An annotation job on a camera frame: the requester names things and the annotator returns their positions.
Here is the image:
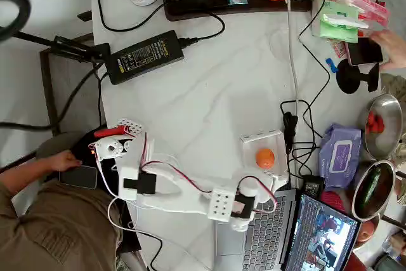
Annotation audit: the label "red spring clamp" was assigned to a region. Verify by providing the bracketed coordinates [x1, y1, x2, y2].
[93, 124, 128, 138]

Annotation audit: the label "thick black cable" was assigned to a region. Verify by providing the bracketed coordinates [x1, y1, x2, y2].
[0, 60, 108, 131]

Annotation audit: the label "silver laptop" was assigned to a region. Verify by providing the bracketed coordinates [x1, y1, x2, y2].
[213, 188, 363, 271]

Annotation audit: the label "thin black cable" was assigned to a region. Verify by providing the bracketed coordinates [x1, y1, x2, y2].
[298, 0, 332, 116]

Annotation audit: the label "camouflage clothing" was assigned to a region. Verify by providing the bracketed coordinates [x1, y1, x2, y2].
[379, 72, 406, 94]

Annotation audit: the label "reddish apple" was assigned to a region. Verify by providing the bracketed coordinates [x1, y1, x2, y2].
[357, 220, 377, 243]

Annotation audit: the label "wide steel bowl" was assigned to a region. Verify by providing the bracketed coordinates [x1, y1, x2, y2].
[362, 93, 404, 161]

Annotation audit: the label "green tissue pack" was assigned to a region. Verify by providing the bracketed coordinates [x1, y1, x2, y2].
[318, 2, 371, 44]

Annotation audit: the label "black gooseneck clamp stand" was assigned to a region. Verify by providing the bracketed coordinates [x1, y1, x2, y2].
[0, 0, 112, 65]

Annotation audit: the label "blue USB stick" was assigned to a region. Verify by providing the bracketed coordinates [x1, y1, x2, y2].
[325, 57, 338, 74]

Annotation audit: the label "thick white cable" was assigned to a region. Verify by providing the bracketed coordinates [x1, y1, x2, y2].
[282, 0, 301, 109]

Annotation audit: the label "tangled black cable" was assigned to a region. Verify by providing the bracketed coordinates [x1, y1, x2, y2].
[280, 98, 322, 189]

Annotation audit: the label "second person's hand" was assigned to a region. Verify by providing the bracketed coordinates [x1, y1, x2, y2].
[369, 29, 406, 70]

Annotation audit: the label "smartphone with pink case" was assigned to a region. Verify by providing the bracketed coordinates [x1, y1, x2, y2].
[344, 36, 384, 67]

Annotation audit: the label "red white servo wire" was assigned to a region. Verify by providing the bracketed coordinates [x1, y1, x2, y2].
[139, 131, 278, 215]

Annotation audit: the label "white USB cable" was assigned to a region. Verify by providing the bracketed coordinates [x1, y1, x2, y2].
[106, 156, 187, 246]

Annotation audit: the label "orange fruit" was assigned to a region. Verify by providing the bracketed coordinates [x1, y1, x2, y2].
[255, 148, 276, 170]

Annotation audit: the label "person's left hand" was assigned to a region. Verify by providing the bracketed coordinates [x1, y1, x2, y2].
[50, 150, 84, 173]

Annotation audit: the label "dark wooden chair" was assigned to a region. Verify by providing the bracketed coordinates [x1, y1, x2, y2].
[39, 32, 107, 137]

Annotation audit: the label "red cloth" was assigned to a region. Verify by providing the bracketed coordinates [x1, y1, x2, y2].
[319, 189, 347, 214]

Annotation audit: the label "wet wipes plastic pack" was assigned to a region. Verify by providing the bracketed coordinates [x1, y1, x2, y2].
[318, 122, 363, 192]

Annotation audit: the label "olive clothed person's body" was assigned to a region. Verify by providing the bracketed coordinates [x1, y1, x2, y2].
[0, 133, 123, 271]

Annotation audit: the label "clear plastic bag red print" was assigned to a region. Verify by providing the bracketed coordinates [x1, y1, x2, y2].
[319, 0, 391, 30]

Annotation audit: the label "deep steel bowl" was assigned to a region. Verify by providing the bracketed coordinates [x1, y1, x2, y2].
[350, 159, 396, 222]

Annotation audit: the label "red printed paper packet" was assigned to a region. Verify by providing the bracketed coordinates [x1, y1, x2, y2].
[328, 37, 351, 60]

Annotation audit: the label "large black power brick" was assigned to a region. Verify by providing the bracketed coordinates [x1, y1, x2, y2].
[106, 29, 186, 86]

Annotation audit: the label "small black power adapter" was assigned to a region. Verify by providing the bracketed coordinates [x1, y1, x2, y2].
[302, 174, 325, 199]

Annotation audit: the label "green cucumber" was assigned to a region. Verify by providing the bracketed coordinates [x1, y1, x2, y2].
[357, 166, 382, 210]

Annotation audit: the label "white cardboard box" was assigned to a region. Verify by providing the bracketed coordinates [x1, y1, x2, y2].
[239, 129, 290, 189]

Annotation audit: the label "red strawberries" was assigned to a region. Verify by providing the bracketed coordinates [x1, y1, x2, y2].
[365, 111, 386, 135]

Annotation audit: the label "smartphone with grey case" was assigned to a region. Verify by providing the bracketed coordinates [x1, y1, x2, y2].
[58, 165, 98, 190]

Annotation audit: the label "dark wooden tea tray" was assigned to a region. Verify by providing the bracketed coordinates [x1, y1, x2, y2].
[162, 0, 320, 23]

